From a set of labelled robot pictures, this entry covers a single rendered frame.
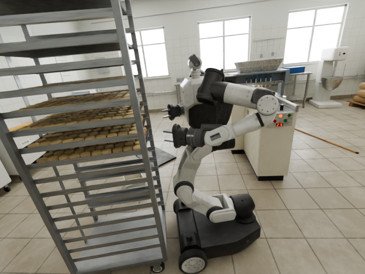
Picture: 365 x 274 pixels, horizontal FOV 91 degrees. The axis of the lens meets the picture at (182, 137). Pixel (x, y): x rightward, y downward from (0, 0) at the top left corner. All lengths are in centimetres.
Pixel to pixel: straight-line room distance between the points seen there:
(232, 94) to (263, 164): 151
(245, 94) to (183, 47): 486
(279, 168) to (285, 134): 42
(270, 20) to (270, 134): 427
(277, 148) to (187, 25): 432
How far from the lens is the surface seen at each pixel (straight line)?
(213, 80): 87
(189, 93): 99
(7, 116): 114
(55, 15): 98
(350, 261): 191
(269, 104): 77
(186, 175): 126
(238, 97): 82
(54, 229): 139
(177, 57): 560
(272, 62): 270
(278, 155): 223
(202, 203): 144
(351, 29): 686
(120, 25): 87
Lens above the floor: 138
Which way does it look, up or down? 22 degrees down
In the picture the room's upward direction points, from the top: 6 degrees counter-clockwise
